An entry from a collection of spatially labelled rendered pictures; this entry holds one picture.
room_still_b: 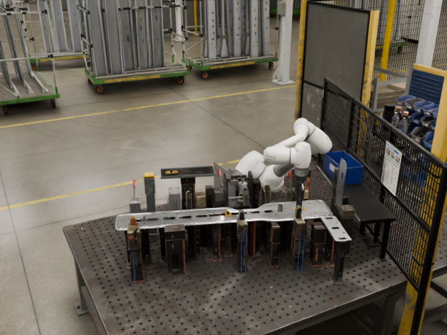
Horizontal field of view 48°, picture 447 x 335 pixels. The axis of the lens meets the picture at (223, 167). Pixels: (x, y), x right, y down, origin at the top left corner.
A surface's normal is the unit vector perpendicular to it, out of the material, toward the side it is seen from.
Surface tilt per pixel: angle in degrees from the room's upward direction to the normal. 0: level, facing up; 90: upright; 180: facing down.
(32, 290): 0
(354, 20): 89
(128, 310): 0
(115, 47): 86
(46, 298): 0
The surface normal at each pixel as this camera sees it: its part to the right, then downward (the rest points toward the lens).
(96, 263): 0.00, -0.91
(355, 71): -0.88, 0.21
